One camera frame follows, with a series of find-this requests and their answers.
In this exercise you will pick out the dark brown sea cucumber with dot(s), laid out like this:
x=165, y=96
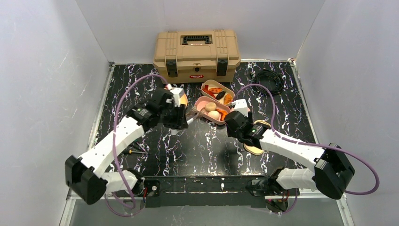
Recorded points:
x=220, y=95

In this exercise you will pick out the orange chicken wing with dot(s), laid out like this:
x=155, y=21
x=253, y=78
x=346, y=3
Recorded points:
x=222, y=113

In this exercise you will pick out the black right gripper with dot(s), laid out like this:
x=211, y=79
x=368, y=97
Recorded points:
x=234, y=119

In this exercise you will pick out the tan plastic toolbox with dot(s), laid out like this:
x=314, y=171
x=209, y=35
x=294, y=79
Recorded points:
x=197, y=56

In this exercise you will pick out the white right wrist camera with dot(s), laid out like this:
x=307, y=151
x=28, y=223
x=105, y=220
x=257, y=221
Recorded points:
x=240, y=105

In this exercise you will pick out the white boiled egg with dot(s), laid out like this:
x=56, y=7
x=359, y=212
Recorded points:
x=214, y=115

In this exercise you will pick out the black yellow handled screwdriver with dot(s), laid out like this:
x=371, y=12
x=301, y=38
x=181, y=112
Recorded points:
x=132, y=152

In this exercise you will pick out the beige lunch box tray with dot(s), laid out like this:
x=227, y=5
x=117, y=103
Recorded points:
x=212, y=84

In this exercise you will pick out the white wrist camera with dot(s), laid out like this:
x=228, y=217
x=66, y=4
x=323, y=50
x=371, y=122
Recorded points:
x=240, y=105
x=177, y=94

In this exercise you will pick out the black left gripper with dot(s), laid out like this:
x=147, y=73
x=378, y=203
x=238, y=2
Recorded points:
x=179, y=117

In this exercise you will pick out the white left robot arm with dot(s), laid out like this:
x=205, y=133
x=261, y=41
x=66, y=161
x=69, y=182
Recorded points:
x=86, y=175

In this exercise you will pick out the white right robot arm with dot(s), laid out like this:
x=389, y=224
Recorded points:
x=324, y=168

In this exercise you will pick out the beige lunch box lid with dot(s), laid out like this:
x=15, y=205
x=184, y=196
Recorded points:
x=254, y=150

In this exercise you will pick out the round beige bun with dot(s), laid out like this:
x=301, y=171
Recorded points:
x=210, y=106

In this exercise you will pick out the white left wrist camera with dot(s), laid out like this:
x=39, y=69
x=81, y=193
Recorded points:
x=177, y=94

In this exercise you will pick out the pink lunch box tray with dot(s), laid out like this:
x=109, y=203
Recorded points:
x=201, y=103

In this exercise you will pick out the fried chicken piece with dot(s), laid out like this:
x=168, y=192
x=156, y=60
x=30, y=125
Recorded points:
x=227, y=99

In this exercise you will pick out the white metal food tongs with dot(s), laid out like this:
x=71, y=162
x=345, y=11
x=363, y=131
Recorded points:
x=193, y=115

